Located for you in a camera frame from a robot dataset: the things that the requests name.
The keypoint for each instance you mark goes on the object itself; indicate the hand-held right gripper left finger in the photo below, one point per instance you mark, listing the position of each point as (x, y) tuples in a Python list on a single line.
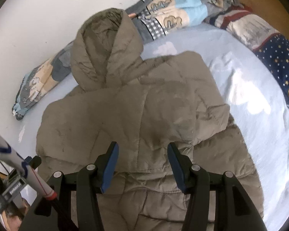
[(109, 168)]

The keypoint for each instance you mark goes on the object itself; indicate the wooden headboard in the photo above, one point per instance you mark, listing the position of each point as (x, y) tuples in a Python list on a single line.
[(267, 0)]

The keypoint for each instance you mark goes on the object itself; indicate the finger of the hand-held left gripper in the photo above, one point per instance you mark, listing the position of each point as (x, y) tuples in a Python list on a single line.
[(33, 162)]

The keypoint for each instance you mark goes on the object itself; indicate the khaki hooded puffer jacket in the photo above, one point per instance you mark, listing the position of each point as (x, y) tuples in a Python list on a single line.
[(147, 101)]

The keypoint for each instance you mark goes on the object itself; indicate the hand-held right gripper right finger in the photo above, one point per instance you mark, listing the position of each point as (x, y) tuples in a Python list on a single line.
[(178, 170)]

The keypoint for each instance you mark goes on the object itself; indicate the cartoon patchwork quilt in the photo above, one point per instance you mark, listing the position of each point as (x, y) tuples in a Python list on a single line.
[(183, 7)]

